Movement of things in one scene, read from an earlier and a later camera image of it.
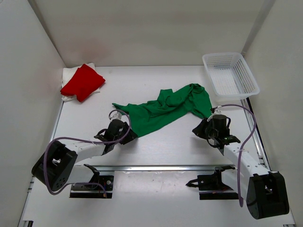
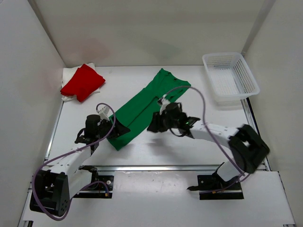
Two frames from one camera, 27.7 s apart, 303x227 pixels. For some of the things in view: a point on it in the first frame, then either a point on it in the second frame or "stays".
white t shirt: (66, 74) stays
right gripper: (199, 130) -> (157, 123)
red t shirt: (86, 82) stays
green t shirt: (193, 98) -> (136, 114)
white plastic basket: (231, 77) stays
